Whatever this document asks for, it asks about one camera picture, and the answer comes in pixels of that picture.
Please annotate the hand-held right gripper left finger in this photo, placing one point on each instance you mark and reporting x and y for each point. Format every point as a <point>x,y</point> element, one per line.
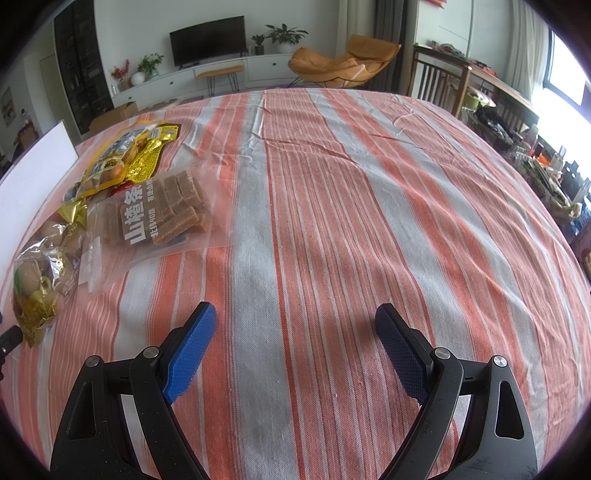
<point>194,348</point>

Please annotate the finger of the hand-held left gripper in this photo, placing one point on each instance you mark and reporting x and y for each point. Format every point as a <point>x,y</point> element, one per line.
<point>10,339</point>

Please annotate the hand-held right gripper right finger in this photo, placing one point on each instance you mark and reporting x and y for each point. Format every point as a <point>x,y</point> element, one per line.
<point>399,346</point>

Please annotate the gold-trimmed clear snack bag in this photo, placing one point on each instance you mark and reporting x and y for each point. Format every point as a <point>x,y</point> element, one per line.
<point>41,277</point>

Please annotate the clear packet of brown strips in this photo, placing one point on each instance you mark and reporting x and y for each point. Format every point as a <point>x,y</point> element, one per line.
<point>157,217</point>

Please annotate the white cardboard box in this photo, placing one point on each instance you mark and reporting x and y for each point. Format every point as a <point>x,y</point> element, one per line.
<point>27,194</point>

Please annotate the yellow-bordered peanut packet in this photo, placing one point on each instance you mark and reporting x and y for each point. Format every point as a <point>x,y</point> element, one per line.
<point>115,147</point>

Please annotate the orange striped tablecloth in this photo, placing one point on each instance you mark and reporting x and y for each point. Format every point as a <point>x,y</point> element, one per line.
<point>346,207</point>

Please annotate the brown cardboard box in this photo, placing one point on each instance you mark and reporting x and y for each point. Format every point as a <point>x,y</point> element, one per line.
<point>113,117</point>

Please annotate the round white vase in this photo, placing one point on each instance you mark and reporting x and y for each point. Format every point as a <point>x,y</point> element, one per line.
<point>137,79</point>

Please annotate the wooden side desk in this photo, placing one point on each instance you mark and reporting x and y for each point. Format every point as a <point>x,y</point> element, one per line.
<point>503,87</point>

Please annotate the purple floor mat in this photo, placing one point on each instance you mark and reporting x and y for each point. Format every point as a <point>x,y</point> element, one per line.
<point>281,84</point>

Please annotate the wooden bench with metal legs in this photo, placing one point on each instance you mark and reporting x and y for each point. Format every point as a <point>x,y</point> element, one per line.
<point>219,70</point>

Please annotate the dark tall display cabinet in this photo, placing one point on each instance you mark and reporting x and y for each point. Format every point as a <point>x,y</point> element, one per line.
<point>83,69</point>

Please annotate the red flower arrangement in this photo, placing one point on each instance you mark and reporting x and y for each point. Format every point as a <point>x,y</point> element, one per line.
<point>120,73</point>

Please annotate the green plant in vase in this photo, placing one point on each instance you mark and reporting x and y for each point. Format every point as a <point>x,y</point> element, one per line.
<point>150,64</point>

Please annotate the orange lounge chair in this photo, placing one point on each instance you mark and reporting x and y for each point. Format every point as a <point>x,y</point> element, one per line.
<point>341,64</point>

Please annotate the white television cabinet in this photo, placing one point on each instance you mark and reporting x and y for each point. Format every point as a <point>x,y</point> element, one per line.
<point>268,69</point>

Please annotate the black flat television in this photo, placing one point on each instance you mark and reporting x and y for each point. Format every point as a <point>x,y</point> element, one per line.
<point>207,41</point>

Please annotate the small potted green plant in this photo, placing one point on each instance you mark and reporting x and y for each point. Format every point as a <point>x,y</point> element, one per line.
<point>258,44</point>

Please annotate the white sheer curtain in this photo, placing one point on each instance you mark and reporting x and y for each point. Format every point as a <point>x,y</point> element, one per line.
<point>526,55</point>

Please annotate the grey curtain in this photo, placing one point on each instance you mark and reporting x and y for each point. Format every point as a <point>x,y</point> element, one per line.
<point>392,27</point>

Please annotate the large potted green plant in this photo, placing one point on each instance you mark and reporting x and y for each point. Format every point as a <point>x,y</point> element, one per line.
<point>286,37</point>

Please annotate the dark framed window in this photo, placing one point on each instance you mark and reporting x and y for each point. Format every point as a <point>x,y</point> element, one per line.
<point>570,69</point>

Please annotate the framed wall picture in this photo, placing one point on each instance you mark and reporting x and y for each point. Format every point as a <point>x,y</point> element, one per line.
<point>6,108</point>

